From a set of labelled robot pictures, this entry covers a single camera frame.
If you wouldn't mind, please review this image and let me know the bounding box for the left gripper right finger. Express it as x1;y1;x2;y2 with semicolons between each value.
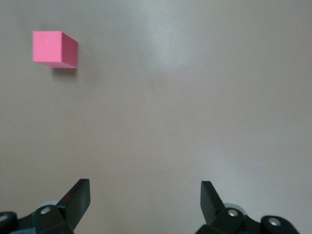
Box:
195;180;299;234

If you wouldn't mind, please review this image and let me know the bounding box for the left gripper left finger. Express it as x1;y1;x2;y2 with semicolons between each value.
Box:
0;178;91;234

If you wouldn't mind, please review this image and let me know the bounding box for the red foam block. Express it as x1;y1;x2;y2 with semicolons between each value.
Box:
32;31;79;70

